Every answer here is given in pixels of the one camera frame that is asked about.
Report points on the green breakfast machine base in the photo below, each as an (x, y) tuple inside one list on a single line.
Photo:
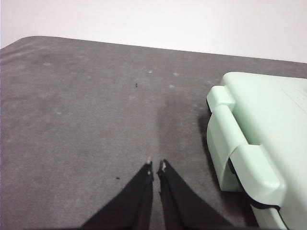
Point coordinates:
[(218, 143)]

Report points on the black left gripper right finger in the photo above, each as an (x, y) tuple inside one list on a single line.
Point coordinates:
[(182, 206)]

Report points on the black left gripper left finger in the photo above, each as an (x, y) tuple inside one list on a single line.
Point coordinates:
[(134, 206)]

